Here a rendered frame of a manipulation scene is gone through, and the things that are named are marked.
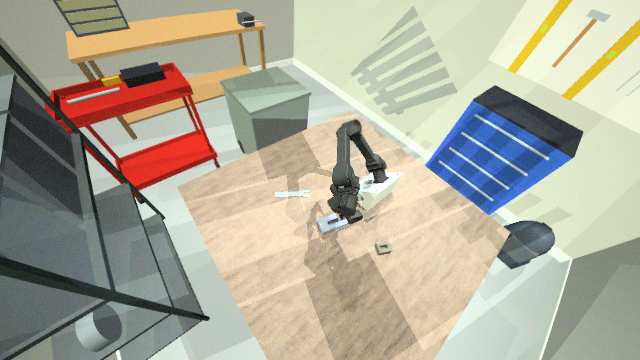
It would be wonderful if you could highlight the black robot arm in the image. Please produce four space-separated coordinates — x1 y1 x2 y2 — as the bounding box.
327 119 390 216

